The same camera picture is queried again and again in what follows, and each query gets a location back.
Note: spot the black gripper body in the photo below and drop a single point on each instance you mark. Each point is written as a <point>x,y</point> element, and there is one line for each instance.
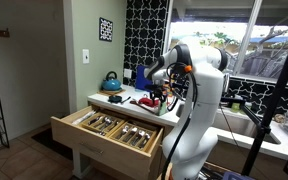
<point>159,92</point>

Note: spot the green sponge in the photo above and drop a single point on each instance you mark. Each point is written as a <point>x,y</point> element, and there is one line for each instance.
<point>162,107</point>

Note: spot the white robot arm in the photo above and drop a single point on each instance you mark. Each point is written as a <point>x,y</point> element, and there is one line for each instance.
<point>204,100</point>

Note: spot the red item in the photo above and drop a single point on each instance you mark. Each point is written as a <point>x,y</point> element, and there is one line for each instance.
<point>147,101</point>

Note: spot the dark wooden utensil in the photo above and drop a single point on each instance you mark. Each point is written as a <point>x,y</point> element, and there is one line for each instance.
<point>140,107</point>

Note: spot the blue cutting board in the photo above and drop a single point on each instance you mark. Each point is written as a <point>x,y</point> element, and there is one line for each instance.
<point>141,78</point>

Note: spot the steel tablespoon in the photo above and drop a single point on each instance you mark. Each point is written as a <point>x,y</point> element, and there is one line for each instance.
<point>146,137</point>

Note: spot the black round item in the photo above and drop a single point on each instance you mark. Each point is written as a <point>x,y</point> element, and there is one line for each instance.
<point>115,99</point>

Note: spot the wooden trivet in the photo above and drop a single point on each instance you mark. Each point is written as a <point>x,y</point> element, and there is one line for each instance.
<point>110,92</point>

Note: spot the teal kettle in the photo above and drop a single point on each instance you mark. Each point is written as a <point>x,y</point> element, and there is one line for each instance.
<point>111,84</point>

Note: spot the large wooden cutlery organizer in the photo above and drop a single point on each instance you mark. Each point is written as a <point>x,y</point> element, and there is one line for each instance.
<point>135,146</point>

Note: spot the small wooden cutlery organizer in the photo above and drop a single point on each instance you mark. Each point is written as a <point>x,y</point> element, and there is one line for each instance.
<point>94,128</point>

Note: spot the white item in drawer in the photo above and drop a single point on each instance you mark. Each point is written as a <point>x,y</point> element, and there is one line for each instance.
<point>84,117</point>

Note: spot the green cup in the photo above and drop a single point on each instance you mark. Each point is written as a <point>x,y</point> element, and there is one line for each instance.
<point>235,107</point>

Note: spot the stainless steel sink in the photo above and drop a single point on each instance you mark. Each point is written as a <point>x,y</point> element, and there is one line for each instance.
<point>237,125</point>

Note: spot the black white patterned picture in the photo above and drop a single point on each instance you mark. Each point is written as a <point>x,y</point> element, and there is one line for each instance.
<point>106,29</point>

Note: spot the light wooden drawer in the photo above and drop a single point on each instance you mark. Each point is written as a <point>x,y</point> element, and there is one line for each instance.
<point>67,133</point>

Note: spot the blue item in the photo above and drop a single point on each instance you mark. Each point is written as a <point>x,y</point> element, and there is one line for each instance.
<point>237,176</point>

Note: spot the black tripod stand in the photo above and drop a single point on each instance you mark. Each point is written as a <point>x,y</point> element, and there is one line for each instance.
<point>279,90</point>

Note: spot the white wall outlet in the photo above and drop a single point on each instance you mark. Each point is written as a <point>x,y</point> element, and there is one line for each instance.
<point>128,73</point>

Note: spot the white light switch plate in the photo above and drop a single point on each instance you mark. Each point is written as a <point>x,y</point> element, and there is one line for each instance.
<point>85,56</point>

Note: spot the white window frame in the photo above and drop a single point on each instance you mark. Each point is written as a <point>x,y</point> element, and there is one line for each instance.
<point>250,33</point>

